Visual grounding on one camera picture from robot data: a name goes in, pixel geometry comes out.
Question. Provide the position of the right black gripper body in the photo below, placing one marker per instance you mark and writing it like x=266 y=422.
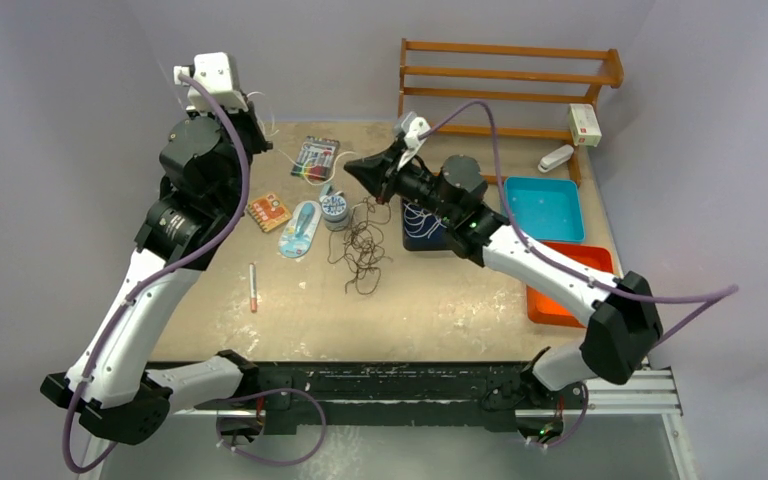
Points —
x=405 y=183

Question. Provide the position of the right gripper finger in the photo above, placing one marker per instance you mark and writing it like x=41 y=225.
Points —
x=381 y=161
x=370 y=175

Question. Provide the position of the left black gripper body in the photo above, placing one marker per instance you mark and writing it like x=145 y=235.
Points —
x=244 y=124

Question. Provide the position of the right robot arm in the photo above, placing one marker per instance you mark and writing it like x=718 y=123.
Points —
x=620 y=329

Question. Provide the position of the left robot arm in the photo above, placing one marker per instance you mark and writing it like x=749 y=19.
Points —
x=110 y=389

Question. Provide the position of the cleaning gel jar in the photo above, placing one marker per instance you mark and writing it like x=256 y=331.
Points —
x=335 y=212

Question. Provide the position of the dark blue tray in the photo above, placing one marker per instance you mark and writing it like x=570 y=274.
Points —
x=422 y=231

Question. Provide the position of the marker pen pack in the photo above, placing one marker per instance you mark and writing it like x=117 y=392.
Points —
x=316 y=158

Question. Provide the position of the red pen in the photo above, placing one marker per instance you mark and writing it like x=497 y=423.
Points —
x=253 y=294

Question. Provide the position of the light blue tray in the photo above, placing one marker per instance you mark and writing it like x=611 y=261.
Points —
x=546 y=209

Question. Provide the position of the white staples box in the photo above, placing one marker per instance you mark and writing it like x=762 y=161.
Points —
x=583 y=125

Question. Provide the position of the wooden rack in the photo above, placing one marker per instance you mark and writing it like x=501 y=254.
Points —
x=505 y=73

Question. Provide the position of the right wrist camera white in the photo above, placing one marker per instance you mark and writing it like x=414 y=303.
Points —
x=411 y=129

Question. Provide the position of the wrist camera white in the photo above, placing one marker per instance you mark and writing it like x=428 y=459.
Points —
x=217 y=73
x=411 y=129

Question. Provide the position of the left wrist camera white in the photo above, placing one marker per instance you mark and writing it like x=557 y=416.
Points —
x=217 y=73

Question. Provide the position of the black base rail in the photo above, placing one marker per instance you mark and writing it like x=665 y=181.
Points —
x=497 y=396

